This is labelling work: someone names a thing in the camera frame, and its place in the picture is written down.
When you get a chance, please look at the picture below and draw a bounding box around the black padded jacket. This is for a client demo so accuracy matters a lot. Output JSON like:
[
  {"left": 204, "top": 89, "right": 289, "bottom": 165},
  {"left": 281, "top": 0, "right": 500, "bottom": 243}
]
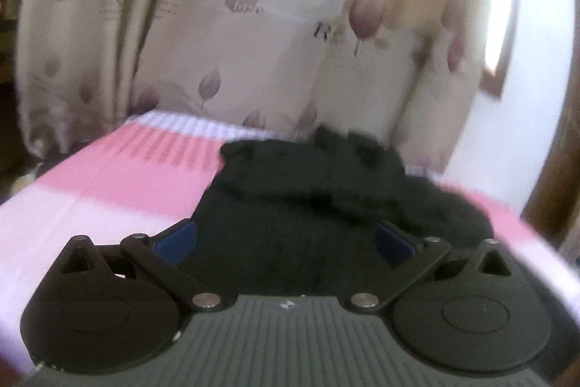
[{"left": 178, "top": 124, "right": 567, "bottom": 374}]

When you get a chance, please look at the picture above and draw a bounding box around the pink checked bed sheet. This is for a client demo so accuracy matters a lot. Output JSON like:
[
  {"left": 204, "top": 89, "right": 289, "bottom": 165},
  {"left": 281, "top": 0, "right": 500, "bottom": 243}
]
[{"left": 1, "top": 112, "right": 579, "bottom": 386}]

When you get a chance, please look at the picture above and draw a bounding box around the beige tulip print curtain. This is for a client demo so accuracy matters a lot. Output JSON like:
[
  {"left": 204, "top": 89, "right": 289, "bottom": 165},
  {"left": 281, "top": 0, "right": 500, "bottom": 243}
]
[{"left": 16, "top": 0, "right": 490, "bottom": 172}]

